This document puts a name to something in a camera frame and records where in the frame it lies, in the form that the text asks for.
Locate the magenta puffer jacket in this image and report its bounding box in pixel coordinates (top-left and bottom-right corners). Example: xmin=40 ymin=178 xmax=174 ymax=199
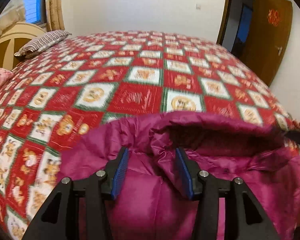
xmin=58 ymin=112 xmax=300 ymax=239

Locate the red patterned bedspread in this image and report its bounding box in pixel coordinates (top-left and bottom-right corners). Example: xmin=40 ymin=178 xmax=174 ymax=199
xmin=0 ymin=31 xmax=300 ymax=239

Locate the striped grey pillow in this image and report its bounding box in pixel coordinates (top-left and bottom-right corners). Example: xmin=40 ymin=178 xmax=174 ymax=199
xmin=14 ymin=30 xmax=72 ymax=59

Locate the beige wooden headboard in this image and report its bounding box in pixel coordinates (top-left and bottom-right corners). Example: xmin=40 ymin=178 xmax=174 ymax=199
xmin=0 ymin=22 xmax=46 ymax=70

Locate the brown wooden door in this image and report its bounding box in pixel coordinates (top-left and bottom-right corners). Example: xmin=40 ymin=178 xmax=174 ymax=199
xmin=240 ymin=0 xmax=293 ymax=86

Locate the red door decoration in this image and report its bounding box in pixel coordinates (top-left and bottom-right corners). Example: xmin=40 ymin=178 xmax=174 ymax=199
xmin=267 ymin=9 xmax=281 ymax=27

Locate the beige right curtain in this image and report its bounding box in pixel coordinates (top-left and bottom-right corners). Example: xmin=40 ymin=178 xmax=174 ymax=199
xmin=45 ymin=0 xmax=65 ymax=31

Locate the beige curtain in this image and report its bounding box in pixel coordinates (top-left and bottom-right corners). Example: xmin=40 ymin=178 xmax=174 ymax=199
xmin=45 ymin=0 xmax=65 ymax=31
xmin=0 ymin=0 xmax=25 ymax=36

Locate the beige left curtain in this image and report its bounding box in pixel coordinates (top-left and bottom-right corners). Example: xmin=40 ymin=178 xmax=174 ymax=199
xmin=0 ymin=0 xmax=25 ymax=36

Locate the blue window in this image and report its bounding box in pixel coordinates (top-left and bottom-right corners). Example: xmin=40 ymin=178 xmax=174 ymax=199
xmin=24 ymin=0 xmax=46 ymax=25

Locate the brass door handle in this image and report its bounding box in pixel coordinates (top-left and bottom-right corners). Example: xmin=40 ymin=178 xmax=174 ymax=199
xmin=277 ymin=46 xmax=283 ymax=56

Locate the dark door frame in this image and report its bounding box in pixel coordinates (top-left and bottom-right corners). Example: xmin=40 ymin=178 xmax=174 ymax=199
xmin=216 ymin=0 xmax=256 ymax=53

